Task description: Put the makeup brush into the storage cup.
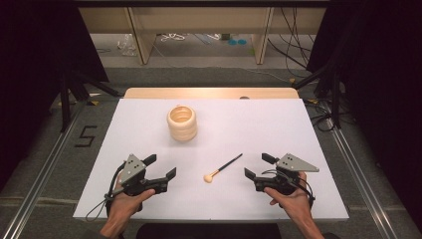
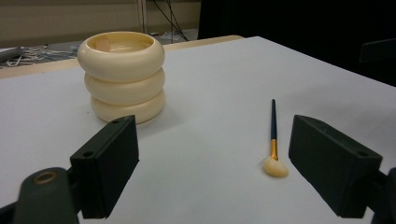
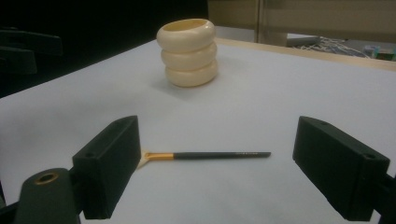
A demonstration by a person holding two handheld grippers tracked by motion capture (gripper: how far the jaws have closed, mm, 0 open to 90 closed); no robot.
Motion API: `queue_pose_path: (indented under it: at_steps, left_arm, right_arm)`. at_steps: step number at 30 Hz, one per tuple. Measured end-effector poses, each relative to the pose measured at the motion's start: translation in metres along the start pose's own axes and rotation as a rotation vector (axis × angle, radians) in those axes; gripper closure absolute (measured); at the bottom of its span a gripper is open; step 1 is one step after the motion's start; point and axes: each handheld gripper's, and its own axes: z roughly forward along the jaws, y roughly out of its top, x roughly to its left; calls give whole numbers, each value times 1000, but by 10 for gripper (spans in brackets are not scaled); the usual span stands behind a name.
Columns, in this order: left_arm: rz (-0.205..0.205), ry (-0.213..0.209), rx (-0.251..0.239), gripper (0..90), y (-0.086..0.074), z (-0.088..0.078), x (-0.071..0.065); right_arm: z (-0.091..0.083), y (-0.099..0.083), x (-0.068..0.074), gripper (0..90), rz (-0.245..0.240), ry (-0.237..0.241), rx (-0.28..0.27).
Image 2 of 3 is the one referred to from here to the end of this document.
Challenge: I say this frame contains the white cords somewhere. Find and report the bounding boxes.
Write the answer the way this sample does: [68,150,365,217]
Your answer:
[0,45,78,68]

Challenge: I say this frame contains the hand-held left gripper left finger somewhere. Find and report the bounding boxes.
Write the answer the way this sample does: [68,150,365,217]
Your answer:
[69,114,140,219]

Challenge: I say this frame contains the cream ribbed brush holder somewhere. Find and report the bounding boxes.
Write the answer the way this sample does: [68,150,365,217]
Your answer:
[77,31,166,125]

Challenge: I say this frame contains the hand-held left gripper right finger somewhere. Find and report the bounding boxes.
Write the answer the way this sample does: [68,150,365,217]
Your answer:
[288,114,384,219]

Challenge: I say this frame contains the light wooden desk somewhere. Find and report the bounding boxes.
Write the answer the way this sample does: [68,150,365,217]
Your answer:
[0,0,202,49]

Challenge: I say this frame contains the black hanging cables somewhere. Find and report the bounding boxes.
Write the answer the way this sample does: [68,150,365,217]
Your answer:
[151,0,190,42]

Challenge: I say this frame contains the black curtain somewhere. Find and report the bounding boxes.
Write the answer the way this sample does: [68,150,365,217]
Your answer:
[197,0,396,88]

